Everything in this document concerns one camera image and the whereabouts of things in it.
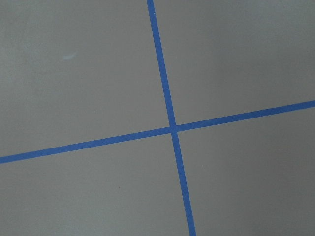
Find blue tape strip crossing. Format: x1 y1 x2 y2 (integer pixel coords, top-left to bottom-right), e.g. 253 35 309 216
0 100 315 164

